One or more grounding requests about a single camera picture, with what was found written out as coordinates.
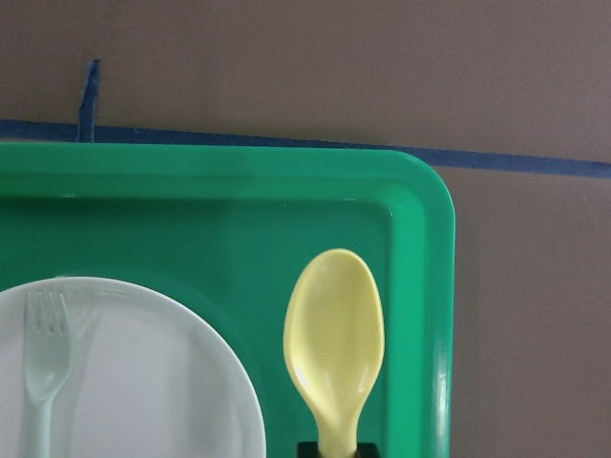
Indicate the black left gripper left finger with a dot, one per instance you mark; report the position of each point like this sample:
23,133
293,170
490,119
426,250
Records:
308,449

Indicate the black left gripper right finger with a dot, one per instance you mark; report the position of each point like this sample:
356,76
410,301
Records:
366,450

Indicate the pale green plastic fork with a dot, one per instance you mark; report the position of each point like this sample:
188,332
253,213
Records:
47,366

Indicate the yellow plastic spoon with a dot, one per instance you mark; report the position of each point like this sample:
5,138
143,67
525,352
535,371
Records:
334,344

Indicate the white round plate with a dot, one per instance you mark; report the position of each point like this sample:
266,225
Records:
150,378

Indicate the horizontal blue tape strip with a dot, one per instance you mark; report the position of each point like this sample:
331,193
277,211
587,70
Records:
541,165

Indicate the green plastic tray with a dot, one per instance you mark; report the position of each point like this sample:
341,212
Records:
226,230

